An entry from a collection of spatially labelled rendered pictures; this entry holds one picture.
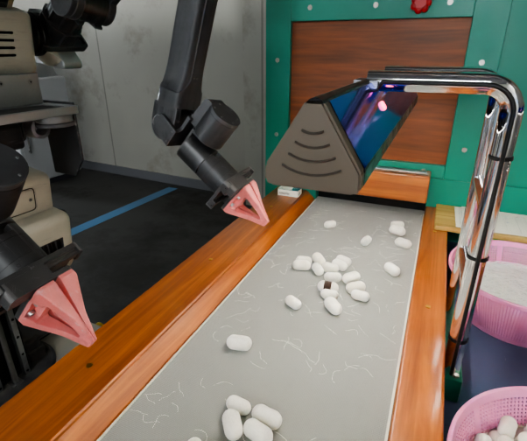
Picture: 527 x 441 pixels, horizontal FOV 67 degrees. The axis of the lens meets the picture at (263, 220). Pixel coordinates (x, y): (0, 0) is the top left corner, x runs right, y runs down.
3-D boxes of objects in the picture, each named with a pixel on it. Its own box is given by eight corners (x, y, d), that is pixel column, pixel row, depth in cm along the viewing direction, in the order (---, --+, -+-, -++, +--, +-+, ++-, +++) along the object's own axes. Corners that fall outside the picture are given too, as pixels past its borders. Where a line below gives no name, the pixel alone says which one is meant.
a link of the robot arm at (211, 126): (183, 123, 80) (150, 123, 73) (214, 78, 74) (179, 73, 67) (217, 169, 77) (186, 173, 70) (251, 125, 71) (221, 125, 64)
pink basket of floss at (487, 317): (524, 381, 62) (542, 331, 58) (412, 290, 85) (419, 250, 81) (639, 343, 70) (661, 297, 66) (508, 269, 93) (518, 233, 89)
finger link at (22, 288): (121, 316, 43) (60, 254, 43) (67, 359, 37) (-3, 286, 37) (97, 344, 47) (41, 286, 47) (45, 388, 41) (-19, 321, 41)
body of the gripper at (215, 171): (256, 172, 76) (229, 144, 76) (232, 188, 67) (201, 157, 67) (237, 194, 79) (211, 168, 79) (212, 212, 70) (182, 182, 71)
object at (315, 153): (263, 185, 34) (263, 95, 31) (377, 101, 87) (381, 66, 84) (359, 197, 31) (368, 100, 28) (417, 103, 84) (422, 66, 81)
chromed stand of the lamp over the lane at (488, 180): (328, 366, 65) (352, 70, 47) (354, 300, 82) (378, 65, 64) (457, 403, 58) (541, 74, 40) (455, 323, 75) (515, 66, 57)
